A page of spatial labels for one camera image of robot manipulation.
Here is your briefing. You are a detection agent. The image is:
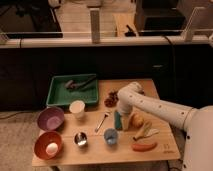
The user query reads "green sponge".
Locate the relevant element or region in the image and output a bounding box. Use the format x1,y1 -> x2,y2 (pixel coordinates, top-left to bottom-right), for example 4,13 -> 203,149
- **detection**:
114,111 -> 122,130

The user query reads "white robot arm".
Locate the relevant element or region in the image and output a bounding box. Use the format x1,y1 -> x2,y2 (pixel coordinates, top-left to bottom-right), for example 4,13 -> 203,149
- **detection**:
117,82 -> 213,171

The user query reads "grey tool in tray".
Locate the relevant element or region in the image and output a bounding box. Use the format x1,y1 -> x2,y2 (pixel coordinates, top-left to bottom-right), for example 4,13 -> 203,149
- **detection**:
65,77 -> 96,90

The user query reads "green plastic tray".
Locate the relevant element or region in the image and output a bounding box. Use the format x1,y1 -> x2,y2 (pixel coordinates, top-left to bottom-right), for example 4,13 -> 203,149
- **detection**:
46,73 -> 99,107

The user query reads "orange peach fruit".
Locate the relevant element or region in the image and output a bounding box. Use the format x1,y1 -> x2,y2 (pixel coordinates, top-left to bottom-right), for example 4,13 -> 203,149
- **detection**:
131,113 -> 144,128

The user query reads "blue cup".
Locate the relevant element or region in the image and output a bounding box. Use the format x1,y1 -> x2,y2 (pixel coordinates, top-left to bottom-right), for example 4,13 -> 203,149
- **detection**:
104,128 -> 118,145

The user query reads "red grapes bunch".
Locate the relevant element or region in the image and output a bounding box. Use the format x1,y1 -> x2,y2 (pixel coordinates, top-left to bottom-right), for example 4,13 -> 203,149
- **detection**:
104,91 -> 118,107

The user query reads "metal spoon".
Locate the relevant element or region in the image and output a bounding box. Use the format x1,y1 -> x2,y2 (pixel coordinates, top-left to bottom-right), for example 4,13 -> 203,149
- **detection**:
95,112 -> 110,133

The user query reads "orange sausage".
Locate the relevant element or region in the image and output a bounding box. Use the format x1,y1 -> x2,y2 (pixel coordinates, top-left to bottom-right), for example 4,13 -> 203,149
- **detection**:
131,142 -> 158,152

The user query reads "wooden table board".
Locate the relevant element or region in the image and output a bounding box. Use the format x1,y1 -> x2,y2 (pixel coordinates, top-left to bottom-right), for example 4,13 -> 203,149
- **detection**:
32,80 -> 180,167

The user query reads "small metal cup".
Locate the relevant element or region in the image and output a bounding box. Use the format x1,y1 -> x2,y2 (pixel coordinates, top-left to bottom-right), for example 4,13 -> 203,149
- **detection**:
74,132 -> 87,147

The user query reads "white paper cup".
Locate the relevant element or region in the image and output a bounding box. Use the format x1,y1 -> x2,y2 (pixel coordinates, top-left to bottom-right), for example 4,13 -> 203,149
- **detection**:
69,100 -> 85,120

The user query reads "purple bowl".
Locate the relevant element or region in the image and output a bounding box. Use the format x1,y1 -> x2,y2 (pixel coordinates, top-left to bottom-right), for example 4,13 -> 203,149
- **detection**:
37,107 -> 64,131

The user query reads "white egg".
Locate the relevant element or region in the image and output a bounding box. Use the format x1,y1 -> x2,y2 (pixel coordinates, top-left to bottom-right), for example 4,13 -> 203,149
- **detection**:
46,143 -> 58,155

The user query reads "red bowl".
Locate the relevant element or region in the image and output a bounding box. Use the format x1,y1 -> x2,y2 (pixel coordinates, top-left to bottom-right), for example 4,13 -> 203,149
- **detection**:
34,131 -> 62,160

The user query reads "black box background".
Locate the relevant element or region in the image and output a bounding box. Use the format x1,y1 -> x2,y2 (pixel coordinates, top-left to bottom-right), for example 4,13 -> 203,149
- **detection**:
134,0 -> 185,31

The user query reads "white rail beam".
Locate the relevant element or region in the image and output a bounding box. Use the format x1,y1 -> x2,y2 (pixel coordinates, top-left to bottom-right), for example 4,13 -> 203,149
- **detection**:
0,35 -> 213,49

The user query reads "white upright post right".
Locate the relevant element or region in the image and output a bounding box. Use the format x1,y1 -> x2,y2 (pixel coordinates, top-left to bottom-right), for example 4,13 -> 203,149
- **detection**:
182,7 -> 205,42

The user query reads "white upright post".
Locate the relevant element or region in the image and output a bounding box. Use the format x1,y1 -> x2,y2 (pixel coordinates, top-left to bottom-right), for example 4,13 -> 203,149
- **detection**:
182,7 -> 205,42
90,8 -> 100,43

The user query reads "white upright post centre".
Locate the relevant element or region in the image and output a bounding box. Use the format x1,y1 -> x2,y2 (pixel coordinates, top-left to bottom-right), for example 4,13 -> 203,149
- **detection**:
90,8 -> 100,43

